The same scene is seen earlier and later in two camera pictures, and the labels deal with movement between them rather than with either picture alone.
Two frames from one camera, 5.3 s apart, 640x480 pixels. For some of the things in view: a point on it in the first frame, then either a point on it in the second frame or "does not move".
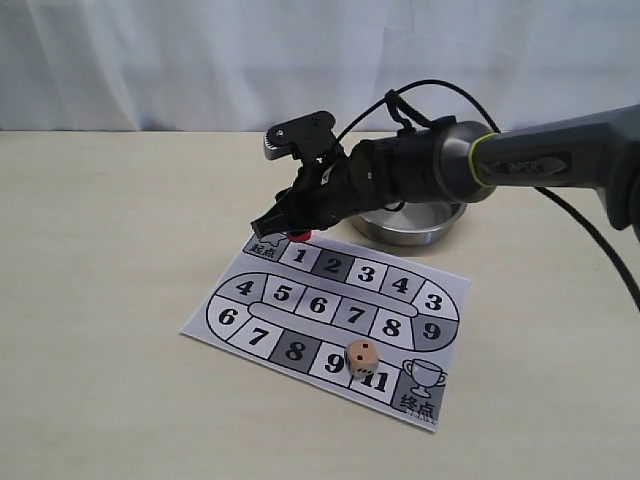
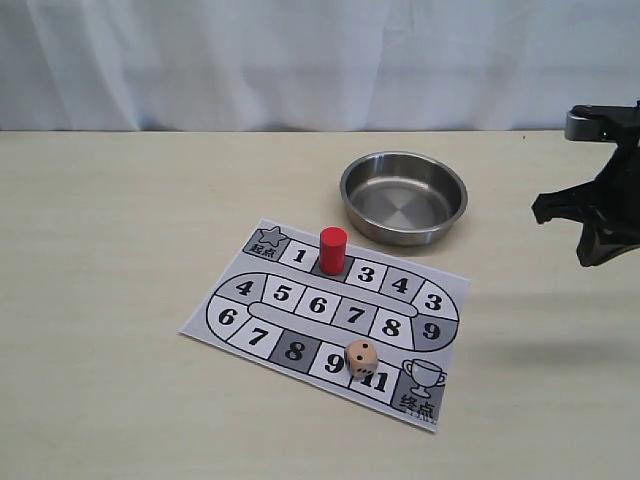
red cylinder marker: [299, 235] → [332, 250]
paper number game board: [297, 306] does not move
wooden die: [361, 356] does not move
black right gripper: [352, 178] → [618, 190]
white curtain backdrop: [253, 65] does not move
